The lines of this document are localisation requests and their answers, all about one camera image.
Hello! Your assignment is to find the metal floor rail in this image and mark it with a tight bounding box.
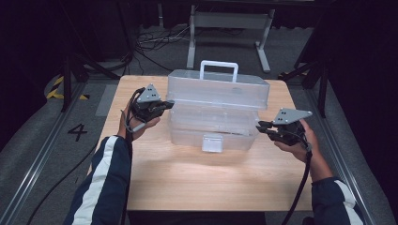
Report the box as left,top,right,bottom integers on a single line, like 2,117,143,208
0,82,88,225
304,88,377,225

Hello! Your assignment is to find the tangle of floor cables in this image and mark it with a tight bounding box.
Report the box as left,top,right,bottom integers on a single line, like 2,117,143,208
134,23,192,78

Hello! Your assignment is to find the black metal stand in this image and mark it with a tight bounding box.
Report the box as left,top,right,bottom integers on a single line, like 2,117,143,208
60,52,122,113
277,56,330,119

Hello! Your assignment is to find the right hand-held gripper cable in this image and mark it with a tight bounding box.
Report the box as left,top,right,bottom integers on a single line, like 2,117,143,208
279,128,314,225

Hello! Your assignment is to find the clear plastic storage box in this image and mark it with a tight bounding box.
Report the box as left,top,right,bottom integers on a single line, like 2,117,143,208
165,59,271,154

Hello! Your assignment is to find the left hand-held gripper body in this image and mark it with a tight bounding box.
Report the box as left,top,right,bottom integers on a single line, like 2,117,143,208
129,82,164,124

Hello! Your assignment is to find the yellow and black floor tape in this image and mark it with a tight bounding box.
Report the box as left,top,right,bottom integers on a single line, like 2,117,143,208
45,75,91,101

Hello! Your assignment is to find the grey metal table frame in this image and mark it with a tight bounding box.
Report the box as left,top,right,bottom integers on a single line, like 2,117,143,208
186,4,277,75

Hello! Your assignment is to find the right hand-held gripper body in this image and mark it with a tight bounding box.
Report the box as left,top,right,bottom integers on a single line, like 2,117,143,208
268,107,314,147

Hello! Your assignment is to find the black floor cable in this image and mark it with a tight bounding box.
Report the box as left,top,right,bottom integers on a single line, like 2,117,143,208
25,141,100,225

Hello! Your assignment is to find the person's left hand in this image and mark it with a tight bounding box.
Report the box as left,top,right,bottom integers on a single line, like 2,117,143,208
116,104,162,143

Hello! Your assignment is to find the hand-held gripper cable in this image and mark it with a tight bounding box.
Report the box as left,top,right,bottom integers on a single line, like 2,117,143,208
119,88,148,225
279,128,314,225

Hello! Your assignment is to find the person's right hand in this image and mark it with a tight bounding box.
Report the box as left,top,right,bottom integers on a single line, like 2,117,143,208
273,119,324,166

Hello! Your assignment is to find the left hand-held gripper cable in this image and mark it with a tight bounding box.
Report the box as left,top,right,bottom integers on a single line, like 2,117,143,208
119,88,148,225

